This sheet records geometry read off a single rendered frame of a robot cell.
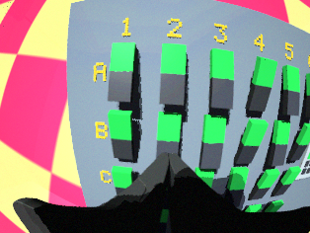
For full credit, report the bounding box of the grey switch panel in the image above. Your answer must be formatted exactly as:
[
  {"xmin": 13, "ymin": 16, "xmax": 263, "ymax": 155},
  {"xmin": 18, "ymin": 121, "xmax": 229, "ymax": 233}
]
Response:
[{"xmin": 66, "ymin": 0, "xmax": 310, "ymax": 212}]

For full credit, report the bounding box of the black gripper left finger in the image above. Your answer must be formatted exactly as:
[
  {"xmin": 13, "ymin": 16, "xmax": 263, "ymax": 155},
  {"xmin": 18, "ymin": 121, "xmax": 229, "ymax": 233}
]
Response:
[{"xmin": 13, "ymin": 152, "xmax": 170, "ymax": 233}]

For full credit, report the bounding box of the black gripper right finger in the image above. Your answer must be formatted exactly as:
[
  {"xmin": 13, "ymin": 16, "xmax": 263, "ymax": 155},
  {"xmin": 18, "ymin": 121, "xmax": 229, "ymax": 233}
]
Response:
[{"xmin": 167, "ymin": 153, "xmax": 310, "ymax": 233}]

